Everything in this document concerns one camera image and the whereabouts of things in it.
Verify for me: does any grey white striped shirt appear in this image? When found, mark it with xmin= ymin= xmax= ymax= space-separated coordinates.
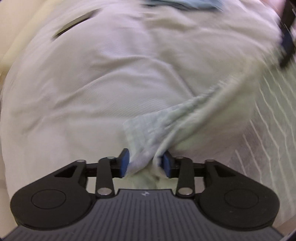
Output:
xmin=124 ymin=45 xmax=295 ymax=226

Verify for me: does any white storage bag with zipper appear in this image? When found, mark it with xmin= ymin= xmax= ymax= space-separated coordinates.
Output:
xmin=9 ymin=0 xmax=144 ymax=61

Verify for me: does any light grey bed sheet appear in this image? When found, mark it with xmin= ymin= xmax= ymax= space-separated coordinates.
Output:
xmin=0 ymin=0 xmax=296 ymax=232

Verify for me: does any light blue cloth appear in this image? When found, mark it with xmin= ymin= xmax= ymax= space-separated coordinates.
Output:
xmin=143 ymin=0 xmax=225 ymax=11

